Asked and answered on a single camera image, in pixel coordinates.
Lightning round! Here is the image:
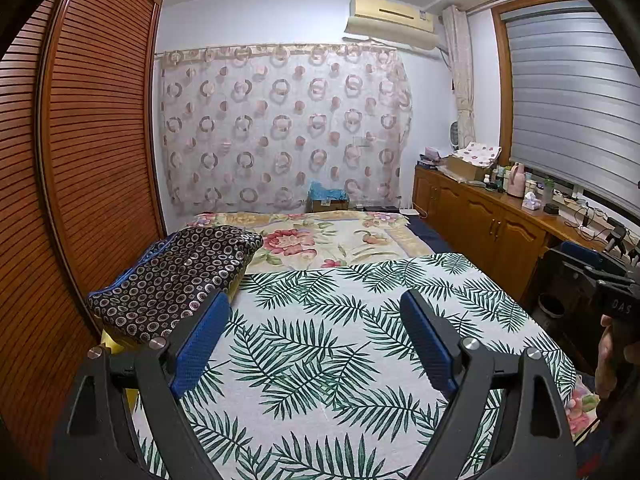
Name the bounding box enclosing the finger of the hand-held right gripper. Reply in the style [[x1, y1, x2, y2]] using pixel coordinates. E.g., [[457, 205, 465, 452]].
[[560, 241, 628, 268], [567, 262, 626, 295]]

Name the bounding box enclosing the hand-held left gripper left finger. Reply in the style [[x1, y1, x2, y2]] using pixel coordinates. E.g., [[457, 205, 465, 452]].
[[47, 290, 231, 480]]

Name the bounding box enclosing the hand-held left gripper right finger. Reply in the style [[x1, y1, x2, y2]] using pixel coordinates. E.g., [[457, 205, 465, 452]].
[[399, 287, 573, 480]]

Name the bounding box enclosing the navy circle print pajama top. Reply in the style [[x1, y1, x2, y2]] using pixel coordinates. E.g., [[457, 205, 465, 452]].
[[86, 225, 264, 345]]

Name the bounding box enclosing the person's right hand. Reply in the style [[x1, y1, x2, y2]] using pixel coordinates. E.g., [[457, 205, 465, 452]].
[[595, 314, 640, 402]]

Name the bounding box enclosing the small black tripod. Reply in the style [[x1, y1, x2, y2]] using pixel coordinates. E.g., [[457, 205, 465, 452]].
[[605, 225, 636, 261]]

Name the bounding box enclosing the trash bin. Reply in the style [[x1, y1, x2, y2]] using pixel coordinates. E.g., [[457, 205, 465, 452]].
[[537, 294, 566, 319]]

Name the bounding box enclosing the wooden sideboard cabinet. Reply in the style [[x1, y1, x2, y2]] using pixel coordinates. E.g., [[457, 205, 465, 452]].
[[412, 165, 640, 306]]

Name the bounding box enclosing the navy bed sheet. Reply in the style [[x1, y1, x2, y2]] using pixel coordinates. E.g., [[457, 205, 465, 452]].
[[407, 217, 453, 256]]

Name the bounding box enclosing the palm leaf print sheet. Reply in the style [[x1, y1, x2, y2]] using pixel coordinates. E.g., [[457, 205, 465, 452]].
[[132, 252, 581, 480]]

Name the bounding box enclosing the grey window blind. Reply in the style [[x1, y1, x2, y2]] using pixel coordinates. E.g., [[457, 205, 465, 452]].
[[500, 7, 640, 196]]

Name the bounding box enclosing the cardboard box with floral cloth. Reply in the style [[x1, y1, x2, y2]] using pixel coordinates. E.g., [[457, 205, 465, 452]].
[[452, 142, 503, 166]]

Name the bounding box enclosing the floral blanket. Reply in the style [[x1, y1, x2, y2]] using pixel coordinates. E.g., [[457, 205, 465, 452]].
[[186, 210, 601, 438]]

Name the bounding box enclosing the blue cloth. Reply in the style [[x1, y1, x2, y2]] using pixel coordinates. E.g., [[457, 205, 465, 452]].
[[307, 180, 348, 202]]

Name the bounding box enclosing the beige side curtain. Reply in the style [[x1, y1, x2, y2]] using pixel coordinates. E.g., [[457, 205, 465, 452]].
[[442, 5, 476, 151]]

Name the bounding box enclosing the wooden louvered wardrobe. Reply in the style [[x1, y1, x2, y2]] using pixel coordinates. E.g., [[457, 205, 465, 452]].
[[0, 0, 168, 461]]

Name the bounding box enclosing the circle print curtain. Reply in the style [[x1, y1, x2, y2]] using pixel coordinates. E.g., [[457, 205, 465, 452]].
[[157, 44, 415, 216]]

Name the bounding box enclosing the beige air conditioner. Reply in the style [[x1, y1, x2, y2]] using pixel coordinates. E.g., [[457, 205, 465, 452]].
[[345, 0, 438, 52]]

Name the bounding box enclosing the black cable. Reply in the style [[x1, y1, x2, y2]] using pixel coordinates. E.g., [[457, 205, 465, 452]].
[[567, 205, 608, 238]]

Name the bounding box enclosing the wooden window frame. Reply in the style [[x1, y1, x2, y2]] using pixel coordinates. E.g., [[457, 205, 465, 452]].
[[490, 0, 640, 211]]

